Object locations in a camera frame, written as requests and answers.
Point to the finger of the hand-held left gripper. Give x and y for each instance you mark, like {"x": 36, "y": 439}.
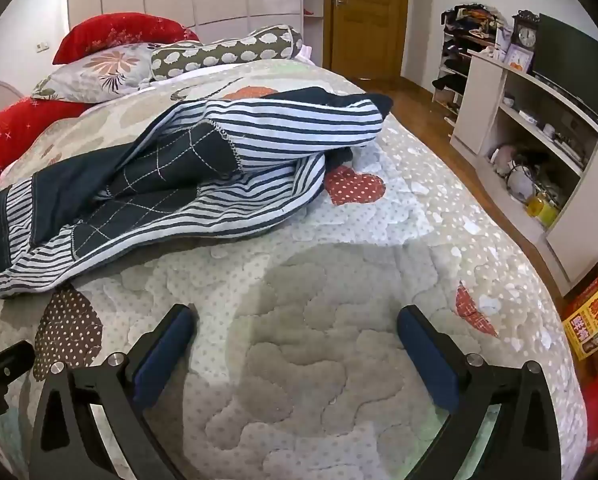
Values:
{"x": 6, "y": 365}

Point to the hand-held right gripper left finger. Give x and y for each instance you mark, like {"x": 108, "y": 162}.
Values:
{"x": 163, "y": 356}

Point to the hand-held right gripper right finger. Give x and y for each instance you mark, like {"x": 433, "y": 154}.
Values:
{"x": 427, "y": 360}

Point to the navy striped pants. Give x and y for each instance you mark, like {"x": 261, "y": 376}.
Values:
{"x": 179, "y": 160}

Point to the heart patterned quilt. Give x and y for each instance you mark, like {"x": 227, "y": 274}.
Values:
{"x": 319, "y": 280}

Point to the yellow printed box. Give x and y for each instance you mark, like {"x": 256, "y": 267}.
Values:
{"x": 591, "y": 320}

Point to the yellow container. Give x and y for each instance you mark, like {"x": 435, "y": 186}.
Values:
{"x": 544, "y": 210}

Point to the pink soft toy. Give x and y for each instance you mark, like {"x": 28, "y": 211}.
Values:
{"x": 501, "y": 157}

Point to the long red pillow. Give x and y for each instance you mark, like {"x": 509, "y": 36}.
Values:
{"x": 19, "y": 130}

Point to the white television cabinet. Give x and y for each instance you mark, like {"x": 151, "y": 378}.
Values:
{"x": 479, "y": 105}

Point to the grey flower print pillow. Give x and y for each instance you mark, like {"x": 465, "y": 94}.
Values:
{"x": 94, "y": 72}

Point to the shoe rack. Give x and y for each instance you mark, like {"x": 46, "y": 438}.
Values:
{"x": 456, "y": 60}

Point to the olive shell pattern bolster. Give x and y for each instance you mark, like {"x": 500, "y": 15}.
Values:
{"x": 219, "y": 52}

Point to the small white framed clock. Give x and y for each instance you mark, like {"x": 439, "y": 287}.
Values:
{"x": 519, "y": 60}

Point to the red floral pillow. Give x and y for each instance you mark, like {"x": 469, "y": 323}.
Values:
{"x": 114, "y": 30}

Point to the black television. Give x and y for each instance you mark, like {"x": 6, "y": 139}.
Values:
{"x": 569, "y": 55}

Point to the dark mantel clock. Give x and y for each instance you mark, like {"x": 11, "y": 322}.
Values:
{"x": 526, "y": 32}

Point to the wooden door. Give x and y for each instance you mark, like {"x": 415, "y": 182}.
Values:
{"x": 369, "y": 15}

